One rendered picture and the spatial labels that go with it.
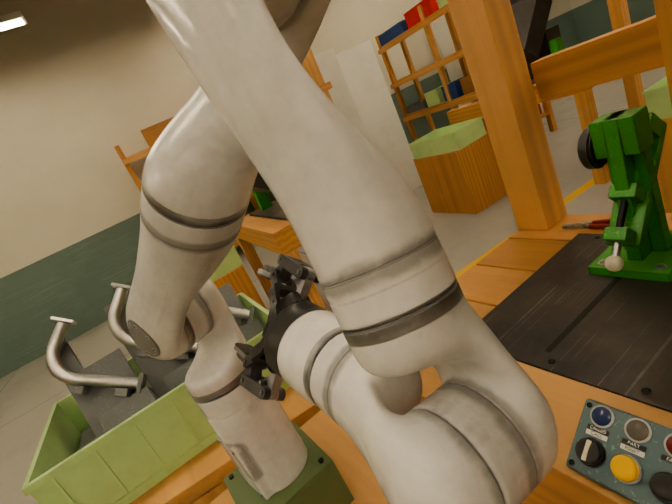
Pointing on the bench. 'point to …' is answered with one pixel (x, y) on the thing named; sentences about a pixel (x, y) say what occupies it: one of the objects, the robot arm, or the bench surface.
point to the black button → (662, 486)
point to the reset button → (624, 468)
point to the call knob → (589, 451)
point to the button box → (646, 455)
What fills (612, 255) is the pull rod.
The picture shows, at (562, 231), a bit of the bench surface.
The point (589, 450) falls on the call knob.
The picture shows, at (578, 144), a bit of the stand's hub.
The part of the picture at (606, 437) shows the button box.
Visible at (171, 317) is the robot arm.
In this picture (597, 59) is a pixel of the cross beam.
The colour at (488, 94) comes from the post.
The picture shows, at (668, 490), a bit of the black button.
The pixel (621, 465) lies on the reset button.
